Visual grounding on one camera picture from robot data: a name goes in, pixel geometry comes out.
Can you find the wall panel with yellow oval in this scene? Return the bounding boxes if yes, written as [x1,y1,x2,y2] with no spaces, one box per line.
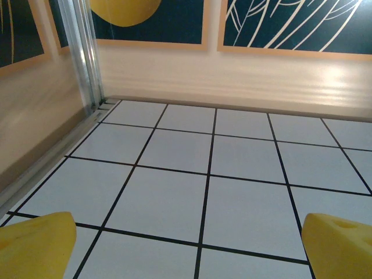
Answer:
[88,0,209,52]

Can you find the aluminium frame post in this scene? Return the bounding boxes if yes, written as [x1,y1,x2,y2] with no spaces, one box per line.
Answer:
[56,0,106,116]

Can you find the dark left wall picture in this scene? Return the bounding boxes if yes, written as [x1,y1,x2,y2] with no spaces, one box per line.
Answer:
[0,0,52,77]

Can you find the wall panel disc and leaves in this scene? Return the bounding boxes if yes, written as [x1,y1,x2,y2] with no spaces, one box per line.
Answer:
[217,0,372,61]

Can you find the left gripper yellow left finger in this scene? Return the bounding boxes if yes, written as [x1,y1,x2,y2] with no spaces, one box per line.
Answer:
[0,211,78,279]

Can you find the dark plain wall panel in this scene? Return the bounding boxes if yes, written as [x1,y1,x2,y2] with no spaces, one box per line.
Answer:
[47,0,71,56]

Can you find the aluminium table edge rail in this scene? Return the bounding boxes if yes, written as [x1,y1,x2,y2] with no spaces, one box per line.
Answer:
[0,100,123,217]

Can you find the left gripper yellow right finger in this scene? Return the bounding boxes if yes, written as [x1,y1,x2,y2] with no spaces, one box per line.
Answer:
[301,213,372,279]

